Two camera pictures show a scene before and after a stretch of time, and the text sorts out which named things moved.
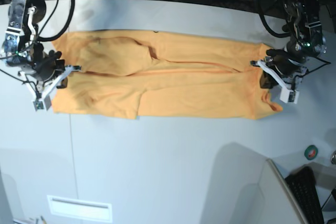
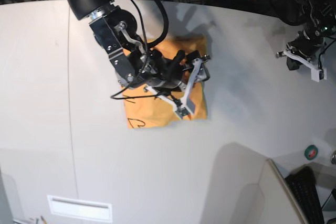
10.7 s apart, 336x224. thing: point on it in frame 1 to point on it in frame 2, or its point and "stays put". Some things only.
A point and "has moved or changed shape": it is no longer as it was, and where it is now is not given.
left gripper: (44, 68) to (166, 74)
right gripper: (282, 63) to (305, 45)
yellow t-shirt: (134, 74) has moved or changed shape
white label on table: (91, 210) stays put
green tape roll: (311, 152) stays put
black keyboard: (302, 183) stays put
